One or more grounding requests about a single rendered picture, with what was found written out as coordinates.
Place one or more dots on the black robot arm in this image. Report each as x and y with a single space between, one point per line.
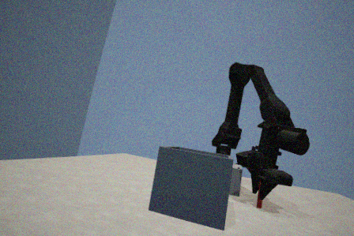
274 114

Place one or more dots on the dark red peg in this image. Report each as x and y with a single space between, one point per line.
259 204

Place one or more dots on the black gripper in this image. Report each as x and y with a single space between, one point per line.
269 177

